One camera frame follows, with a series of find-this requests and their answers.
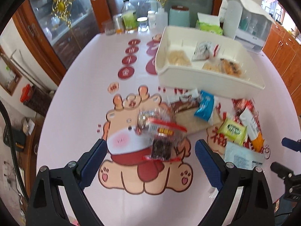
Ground wooden glass-door cabinet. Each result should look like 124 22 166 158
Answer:
12 0 111 86

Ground beige cracker packet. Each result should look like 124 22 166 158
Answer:
175 109 218 135

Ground green-label bottle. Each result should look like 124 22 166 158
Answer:
121 0 139 34

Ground pale cracker packet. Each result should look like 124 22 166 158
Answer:
168 50 192 67

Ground yellow-green snack packet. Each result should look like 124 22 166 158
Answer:
217 118 248 144

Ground large white plastic bottle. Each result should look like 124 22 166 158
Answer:
155 8 169 28

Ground white black snack packet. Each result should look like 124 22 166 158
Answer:
191 41 221 62

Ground white plastic bin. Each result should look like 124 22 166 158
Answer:
155 26 266 99

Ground clear cookie packet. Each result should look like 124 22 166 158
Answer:
202 58 246 79

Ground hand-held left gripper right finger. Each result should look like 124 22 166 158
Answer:
195 139 276 226

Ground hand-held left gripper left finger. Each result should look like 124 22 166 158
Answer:
25 139 109 226

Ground gold hanging ornament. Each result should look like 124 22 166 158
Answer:
52 0 74 27

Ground brown cake packet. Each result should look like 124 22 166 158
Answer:
167 89 201 114

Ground pink printed tablecloth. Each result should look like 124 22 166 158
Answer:
35 31 297 226

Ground dark wicker basket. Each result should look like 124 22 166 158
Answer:
24 86 55 118

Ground pale blue snack packet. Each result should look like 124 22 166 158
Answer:
224 142 266 170

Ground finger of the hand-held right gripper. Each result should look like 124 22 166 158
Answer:
270 161 295 177
281 137 301 153

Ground dark blue cloth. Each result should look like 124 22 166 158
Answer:
274 199 301 226

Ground teal canister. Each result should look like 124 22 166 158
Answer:
169 6 190 28

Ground black cable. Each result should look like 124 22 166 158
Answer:
0 101 32 202

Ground clear lidded glass jar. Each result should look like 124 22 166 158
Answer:
137 17 149 32

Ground orange wooden cabinets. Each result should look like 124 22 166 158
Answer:
262 23 301 96

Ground blue white snack packet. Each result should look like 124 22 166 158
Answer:
194 91 219 123

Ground clear red-label snack packet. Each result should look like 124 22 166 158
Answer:
137 108 187 162

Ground white orange snack packet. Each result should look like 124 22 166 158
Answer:
239 107 264 153

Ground small drinking glass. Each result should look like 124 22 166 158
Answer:
102 21 115 36

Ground green tissue pack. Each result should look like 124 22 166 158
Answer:
195 13 223 36

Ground red box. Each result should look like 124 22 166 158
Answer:
20 84 34 103

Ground white dish cabinet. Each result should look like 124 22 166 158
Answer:
219 0 276 53

